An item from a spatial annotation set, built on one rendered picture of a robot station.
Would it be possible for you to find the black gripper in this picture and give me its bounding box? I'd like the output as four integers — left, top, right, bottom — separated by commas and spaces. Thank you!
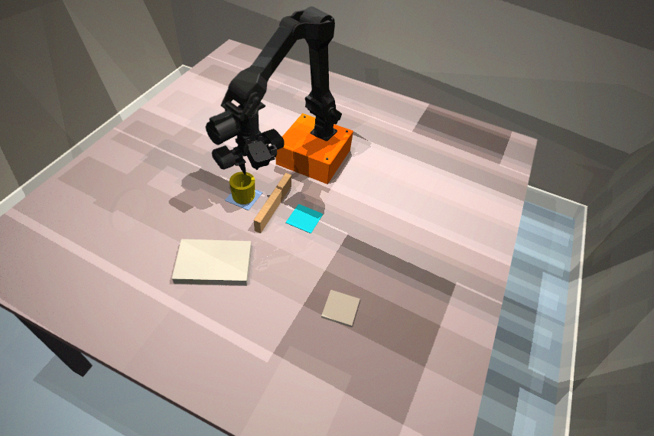
211, 128, 285, 174

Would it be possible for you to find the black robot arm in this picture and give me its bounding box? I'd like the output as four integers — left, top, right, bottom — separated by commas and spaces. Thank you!
205, 6, 342, 169

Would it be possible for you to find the beige flat square tile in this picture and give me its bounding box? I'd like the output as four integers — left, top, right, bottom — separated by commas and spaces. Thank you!
321, 290, 360, 327

